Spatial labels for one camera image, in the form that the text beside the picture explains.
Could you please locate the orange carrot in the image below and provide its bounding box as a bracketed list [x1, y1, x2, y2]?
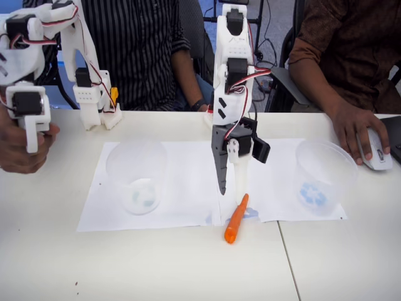
[224, 193, 250, 245]

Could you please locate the person in striped shirt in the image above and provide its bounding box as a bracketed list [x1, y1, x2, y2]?
[21, 0, 204, 112]

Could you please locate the white computer mouse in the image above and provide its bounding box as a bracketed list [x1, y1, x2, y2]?
[355, 127, 394, 172]

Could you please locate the person in brown shirt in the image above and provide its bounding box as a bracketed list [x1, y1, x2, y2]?
[288, 0, 401, 115]

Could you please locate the brown-shirt person's hand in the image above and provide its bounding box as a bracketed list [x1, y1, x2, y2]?
[331, 108, 392, 166]

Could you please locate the black floor cable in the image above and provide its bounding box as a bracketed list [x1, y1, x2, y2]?
[250, 37, 279, 103]

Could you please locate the clear cup blue recycle print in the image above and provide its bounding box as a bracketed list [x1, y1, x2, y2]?
[294, 140, 360, 217]

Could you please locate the striped-shirt person's left forearm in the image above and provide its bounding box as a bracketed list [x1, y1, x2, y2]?
[171, 50, 209, 112]

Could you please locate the white leader robot arm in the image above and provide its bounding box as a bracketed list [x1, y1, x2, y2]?
[0, 0, 123, 154]

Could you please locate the black metal frame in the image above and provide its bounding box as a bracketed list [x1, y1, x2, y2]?
[203, 0, 273, 60]

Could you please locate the brown-shirt person's forearm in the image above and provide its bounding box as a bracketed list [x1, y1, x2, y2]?
[289, 61, 352, 123]

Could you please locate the striped-shirt person's right hand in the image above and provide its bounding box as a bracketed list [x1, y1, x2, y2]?
[0, 105, 61, 174]

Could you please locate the plain white paper sheet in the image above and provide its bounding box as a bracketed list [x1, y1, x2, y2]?
[76, 140, 222, 233]

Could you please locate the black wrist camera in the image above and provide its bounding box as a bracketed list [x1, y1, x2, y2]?
[247, 118, 271, 164]

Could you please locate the white paper sheet blue print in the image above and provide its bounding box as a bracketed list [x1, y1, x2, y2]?
[216, 137, 348, 226]

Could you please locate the black laptop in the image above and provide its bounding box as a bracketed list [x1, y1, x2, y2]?
[377, 115, 401, 166]

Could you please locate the clear plastic cup green print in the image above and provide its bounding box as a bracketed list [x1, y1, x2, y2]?
[105, 140, 169, 216]

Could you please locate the black chair grey armrest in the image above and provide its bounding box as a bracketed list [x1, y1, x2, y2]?
[266, 0, 314, 113]

